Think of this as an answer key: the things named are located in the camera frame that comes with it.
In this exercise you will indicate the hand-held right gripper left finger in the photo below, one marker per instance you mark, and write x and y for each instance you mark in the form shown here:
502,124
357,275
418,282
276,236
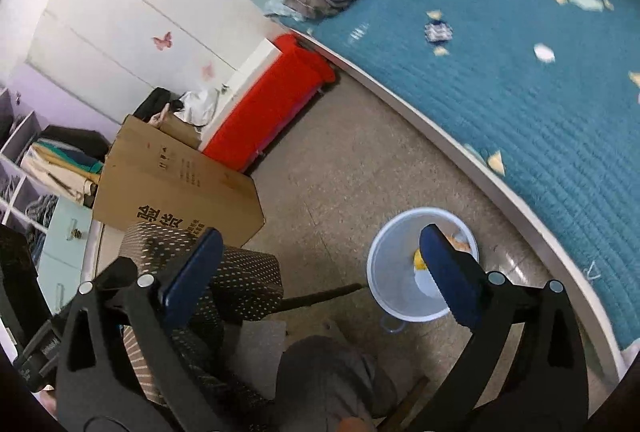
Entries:
192,274

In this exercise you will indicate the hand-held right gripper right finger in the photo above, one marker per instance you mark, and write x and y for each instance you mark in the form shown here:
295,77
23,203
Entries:
450,277

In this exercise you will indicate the white plastic bucket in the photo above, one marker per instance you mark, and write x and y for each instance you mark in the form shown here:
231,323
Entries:
395,272

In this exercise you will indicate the yellow wrapper scrap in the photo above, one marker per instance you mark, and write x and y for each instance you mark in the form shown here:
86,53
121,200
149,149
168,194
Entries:
419,260

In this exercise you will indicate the orange wrapper scrap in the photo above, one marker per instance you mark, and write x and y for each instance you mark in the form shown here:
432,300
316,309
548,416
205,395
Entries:
460,242

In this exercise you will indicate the round table with brown cloth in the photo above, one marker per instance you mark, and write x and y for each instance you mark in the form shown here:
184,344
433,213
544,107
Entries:
245,282

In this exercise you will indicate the large cardboard box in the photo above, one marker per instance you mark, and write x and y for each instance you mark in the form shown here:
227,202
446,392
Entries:
165,182

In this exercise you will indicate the teal and beige curved cabinet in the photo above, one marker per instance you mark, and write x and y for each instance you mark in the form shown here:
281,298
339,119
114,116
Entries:
62,252

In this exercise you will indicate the folded grey clothes pile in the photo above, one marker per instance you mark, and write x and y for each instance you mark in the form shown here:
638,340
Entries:
42,210

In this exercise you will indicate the grey folded garment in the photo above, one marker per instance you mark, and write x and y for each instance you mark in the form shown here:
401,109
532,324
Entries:
325,377

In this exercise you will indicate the white plastic bag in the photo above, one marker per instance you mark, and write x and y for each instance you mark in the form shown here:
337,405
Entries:
197,107

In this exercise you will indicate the green hanging garment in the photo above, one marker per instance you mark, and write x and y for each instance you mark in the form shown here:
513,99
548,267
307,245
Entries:
70,156

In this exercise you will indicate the cream hanging garment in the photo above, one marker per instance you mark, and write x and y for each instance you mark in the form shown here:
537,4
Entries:
50,174

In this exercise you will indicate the black bag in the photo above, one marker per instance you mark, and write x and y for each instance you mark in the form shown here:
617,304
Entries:
152,102

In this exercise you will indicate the black hanging garment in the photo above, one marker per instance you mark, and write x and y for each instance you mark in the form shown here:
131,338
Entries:
80,137

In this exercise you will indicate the red storage bench white top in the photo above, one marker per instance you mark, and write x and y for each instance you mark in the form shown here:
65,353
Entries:
270,102

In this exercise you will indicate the pale pink butterfly sticker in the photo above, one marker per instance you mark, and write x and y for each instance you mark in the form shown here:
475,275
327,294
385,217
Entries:
207,71

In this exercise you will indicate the white open shelf unit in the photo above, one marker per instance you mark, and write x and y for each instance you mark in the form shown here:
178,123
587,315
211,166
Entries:
20,142

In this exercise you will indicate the white wardrobe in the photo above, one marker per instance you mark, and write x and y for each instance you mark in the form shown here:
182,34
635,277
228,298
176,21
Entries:
125,7

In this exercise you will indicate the teal and white bed frame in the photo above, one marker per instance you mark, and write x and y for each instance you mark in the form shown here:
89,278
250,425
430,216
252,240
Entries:
440,132

